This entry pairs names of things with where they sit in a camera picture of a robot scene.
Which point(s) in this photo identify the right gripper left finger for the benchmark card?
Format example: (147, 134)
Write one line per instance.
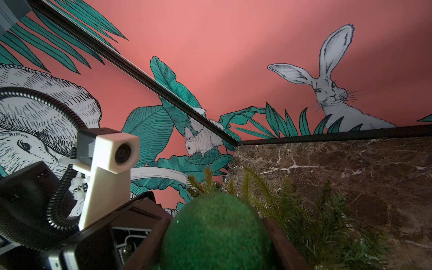
(144, 257)

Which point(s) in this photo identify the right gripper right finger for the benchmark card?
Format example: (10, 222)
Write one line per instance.
(290, 258)

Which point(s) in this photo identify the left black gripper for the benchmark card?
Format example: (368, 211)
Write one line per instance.
(40, 237)

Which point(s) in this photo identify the small green christmas tree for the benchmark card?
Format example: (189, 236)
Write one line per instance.
(321, 230)

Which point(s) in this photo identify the green glitter ball ornament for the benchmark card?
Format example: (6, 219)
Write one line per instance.
(216, 231)

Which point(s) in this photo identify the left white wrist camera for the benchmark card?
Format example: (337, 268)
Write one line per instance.
(106, 157)

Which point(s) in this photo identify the left black frame post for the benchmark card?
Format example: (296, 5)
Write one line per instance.
(48, 10)

